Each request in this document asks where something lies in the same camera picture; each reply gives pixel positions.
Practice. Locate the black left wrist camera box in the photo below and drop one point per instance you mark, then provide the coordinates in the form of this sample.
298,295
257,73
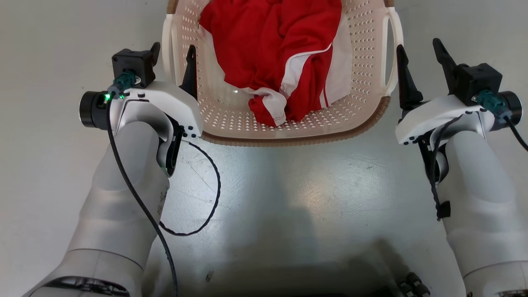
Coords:
132,62

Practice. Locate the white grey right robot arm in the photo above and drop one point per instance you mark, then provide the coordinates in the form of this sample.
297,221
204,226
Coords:
482,194

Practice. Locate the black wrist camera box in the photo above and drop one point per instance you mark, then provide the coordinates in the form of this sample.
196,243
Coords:
478,82
132,62

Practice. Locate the red garment with white trim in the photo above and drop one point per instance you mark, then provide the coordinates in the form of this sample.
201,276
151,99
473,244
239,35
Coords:
264,45

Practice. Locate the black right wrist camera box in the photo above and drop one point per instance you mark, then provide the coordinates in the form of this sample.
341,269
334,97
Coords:
478,82

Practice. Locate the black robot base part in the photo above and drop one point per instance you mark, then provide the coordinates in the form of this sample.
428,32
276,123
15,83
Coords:
406,286

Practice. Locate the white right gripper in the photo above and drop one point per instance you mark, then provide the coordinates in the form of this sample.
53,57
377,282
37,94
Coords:
437,115

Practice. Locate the beige perforated plastic laundry basket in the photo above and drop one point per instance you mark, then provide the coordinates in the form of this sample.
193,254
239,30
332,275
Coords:
231,115

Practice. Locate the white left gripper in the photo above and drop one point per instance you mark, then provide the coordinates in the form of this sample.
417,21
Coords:
165,99

